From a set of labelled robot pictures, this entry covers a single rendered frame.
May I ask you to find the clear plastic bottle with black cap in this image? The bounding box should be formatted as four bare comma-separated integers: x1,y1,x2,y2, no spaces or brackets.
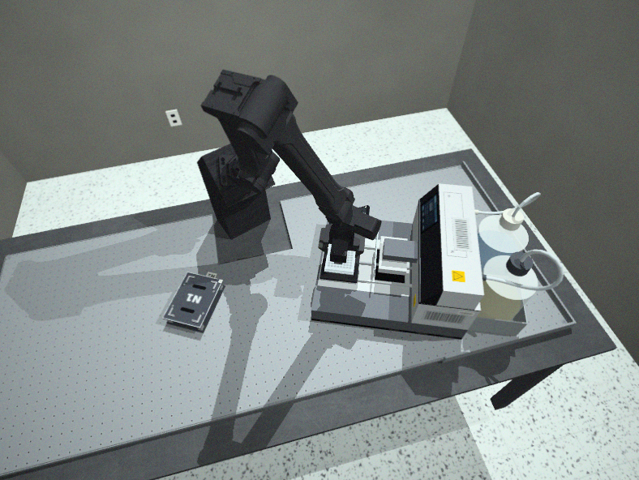
477,251,538,321

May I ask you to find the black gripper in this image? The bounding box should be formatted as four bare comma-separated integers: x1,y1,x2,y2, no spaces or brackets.
318,224,365,259

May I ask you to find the white bottle with cap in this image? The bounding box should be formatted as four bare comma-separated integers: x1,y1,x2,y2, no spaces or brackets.
477,208,529,269

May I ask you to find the grey flexible hose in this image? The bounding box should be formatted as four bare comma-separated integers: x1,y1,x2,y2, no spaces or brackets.
487,250,564,291

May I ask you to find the white well plate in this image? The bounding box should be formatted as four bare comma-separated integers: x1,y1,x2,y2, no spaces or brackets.
324,244,355,275

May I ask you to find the white flexible hose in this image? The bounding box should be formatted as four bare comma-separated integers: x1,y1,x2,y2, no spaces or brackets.
478,192,541,217

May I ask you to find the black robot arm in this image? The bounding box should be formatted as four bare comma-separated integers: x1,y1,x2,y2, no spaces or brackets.
201,70,382,264

